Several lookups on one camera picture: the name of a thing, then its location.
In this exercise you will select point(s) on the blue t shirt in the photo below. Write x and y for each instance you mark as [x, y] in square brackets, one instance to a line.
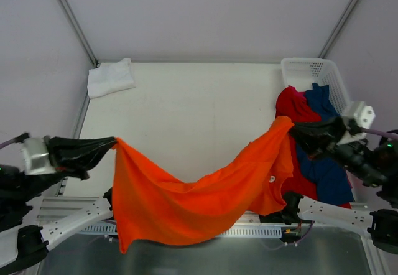
[331, 181]

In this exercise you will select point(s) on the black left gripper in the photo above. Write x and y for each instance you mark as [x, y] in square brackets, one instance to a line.
[58, 155]

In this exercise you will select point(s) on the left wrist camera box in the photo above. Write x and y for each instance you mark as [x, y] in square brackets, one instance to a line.
[36, 157]

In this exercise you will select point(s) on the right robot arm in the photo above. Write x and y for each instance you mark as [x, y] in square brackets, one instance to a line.
[373, 160]

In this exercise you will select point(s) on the aluminium mounting rail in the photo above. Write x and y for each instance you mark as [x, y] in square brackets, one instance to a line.
[68, 202]

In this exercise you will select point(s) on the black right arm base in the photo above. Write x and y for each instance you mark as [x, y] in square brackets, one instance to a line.
[273, 216]

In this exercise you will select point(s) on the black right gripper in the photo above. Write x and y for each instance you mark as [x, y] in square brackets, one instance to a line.
[339, 136]

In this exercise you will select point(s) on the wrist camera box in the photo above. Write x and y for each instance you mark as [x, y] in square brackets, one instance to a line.
[356, 117]
[36, 157]

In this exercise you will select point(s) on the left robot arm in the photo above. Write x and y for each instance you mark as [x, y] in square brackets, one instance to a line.
[24, 242]

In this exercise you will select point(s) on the white plastic basket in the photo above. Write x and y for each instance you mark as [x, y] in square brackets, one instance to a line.
[301, 73]

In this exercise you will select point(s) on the orange t shirt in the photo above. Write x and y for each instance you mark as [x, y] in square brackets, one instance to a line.
[150, 204]

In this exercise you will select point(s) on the white slotted cable duct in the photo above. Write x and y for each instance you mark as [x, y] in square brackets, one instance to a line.
[236, 231]

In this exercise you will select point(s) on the white folded t shirt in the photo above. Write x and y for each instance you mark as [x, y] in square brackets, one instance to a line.
[110, 78]

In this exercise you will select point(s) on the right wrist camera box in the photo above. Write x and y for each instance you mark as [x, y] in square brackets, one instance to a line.
[356, 117]

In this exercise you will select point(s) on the magenta garment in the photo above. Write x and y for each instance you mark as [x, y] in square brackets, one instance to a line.
[301, 95]

